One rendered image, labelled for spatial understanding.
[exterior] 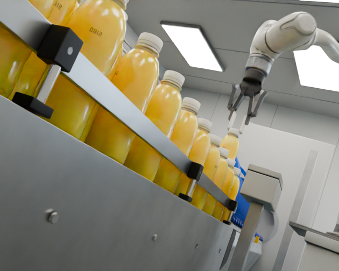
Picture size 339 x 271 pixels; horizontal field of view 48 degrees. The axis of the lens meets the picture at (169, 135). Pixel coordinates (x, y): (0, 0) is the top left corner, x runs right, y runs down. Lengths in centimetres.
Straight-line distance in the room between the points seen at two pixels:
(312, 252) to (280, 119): 562
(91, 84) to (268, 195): 85
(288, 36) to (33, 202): 109
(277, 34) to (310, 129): 568
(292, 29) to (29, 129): 108
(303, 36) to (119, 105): 92
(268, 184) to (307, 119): 590
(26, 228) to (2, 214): 4
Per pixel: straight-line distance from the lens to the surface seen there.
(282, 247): 295
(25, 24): 35
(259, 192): 120
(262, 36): 145
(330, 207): 664
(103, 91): 45
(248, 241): 127
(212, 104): 756
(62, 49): 36
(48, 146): 37
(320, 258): 162
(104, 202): 49
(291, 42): 134
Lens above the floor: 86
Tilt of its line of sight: 11 degrees up
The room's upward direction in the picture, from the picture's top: 22 degrees clockwise
